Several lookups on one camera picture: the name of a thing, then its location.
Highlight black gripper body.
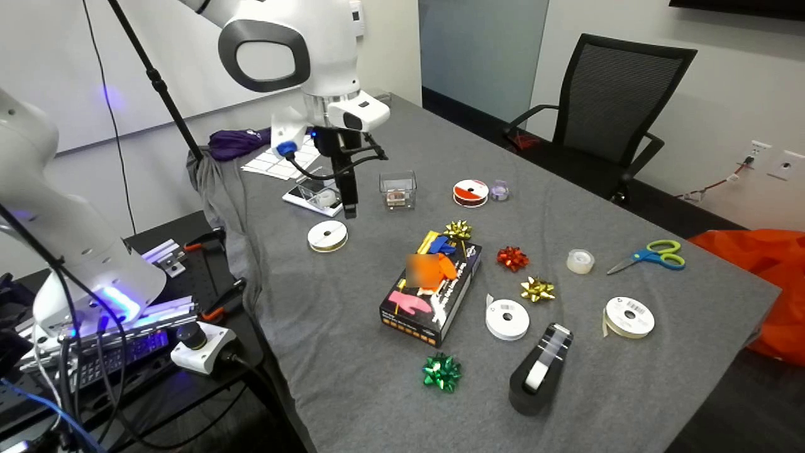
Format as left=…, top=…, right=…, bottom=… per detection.
left=311, top=124, right=369, bottom=183

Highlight black cable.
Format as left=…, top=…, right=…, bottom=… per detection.
left=0, top=203, right=128, bottom=453

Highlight red and white ribbon spool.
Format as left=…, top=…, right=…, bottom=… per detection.
left=450, top=177, right=490, bottom=212

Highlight blue gift bow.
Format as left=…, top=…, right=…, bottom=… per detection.
left=425, top=234, right=462, bottom=261

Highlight purple cloth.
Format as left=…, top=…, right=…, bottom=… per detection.
left=206, top=125, right=275, bottom=163

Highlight yellow ribbon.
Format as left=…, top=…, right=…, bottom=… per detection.
left=416, top=230, right=443, bottom=257

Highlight orange handled clamp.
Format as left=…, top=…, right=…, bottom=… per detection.
left=179, top=234, right=230, bottom=260
left=198, top=280, right=248, bottom=324

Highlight black box tray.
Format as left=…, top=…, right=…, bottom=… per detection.
left=377, top=236, right=486, bottom=349

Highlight black wall television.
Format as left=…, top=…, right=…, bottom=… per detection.
left=667, top=0, right=805, bottom=22

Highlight blue cable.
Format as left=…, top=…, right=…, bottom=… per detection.
left=0, top=378, right=104, bottom=453

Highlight green gift bow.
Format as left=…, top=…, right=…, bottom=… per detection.
left=421, top=349, right=466, bottom=396

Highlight white label sheets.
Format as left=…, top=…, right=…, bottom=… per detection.
left=238, top=120, right=325, bottom=183

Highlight orange gift bow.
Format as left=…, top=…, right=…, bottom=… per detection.
left=409, top=250, right=461, bottom=293

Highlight silver metal base frame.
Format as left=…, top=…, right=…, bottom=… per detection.
left=15, top=236, right=203, bottom=374

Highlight white wall outlet plate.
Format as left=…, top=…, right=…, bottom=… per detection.
left=740, top=135, right=805, bottom=183

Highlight black tablet white frame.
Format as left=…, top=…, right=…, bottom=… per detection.
left=279, top=172, right=347, bottom=218

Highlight black tape dispenser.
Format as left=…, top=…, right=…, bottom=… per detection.
left=506, top=319, right=578, bottom=421

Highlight blue green scissors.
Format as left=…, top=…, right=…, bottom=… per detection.
left=604, top=236, right=689, bottom=280

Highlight orange plastic bag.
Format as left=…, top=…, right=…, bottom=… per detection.
left=689, top=227, right=805, bottom=367

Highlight grey tablecloth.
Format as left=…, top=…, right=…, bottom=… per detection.
left=186, top=91, right=782, bottom=453

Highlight white power strip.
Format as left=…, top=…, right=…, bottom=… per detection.
left=168, top=319, right=238, bottom=378

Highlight red gift bow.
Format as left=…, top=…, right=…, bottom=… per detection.
left=495, top=245, right=530, bottom=275

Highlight black mesh office chair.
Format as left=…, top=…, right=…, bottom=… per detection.
left=504, top=32, right=699, bottom=203

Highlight pink ribbon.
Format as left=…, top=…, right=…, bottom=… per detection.
left=386, top=289, right=437, bottom=319

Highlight clear box with small items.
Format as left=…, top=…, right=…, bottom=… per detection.
left=377, top=172, right=421, bottom=213

